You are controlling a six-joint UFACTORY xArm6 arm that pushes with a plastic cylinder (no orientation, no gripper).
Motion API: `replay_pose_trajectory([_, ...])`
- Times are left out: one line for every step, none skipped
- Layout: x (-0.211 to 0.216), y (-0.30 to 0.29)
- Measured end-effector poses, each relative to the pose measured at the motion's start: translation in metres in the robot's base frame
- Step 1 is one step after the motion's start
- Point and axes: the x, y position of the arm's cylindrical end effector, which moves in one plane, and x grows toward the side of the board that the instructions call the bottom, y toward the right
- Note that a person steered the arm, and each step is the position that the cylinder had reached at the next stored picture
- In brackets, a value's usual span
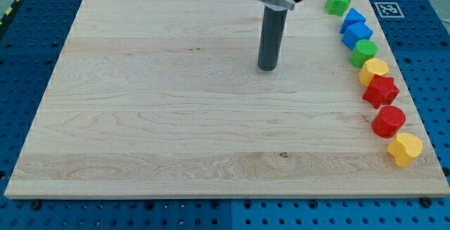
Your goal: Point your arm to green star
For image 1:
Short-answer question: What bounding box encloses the yellow hexagon block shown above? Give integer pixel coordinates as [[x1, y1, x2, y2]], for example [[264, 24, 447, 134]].
[[359, 58, 390, 86]]

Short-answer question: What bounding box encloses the dark grey cylindrical pointer rod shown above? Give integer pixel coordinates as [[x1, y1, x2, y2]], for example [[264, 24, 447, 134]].
[[257, 6, 287, 71]]

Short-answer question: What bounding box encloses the red star block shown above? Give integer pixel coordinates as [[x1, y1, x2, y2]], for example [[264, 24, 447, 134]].
[[362, 75, 399, 109]]

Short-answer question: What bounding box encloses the blue cube block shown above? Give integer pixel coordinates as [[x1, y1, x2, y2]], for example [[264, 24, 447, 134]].
[[342, 22, 373, 50]]

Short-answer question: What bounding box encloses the white fiducial marker tag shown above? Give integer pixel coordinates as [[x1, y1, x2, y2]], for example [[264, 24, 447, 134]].
[[375, 1, 404, 18]]

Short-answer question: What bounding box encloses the red cylinder block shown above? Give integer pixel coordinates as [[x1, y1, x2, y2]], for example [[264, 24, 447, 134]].
[[371, 106, 406, 138]]

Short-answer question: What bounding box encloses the green star block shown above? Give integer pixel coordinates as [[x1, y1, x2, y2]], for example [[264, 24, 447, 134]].
[[326, 0, 351, 17]]

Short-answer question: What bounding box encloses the black yellow hazard tape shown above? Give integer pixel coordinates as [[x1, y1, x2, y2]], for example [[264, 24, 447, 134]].
[[1, 0, 25, 27]]

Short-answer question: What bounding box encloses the green cylinder block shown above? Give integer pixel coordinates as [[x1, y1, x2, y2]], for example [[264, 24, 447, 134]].
[[349, 39, 378, 68]]

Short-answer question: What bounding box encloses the blue triangular block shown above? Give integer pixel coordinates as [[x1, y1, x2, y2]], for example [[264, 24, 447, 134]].
[[340, 8, 366, 34]]

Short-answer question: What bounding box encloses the yellow heart block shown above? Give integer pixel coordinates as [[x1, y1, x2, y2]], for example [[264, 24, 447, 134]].
[[387, 132, 423, 168]]

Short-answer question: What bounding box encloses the light wooden board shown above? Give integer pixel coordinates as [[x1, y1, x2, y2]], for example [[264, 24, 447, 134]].
[[5, 0, 449, 200]]

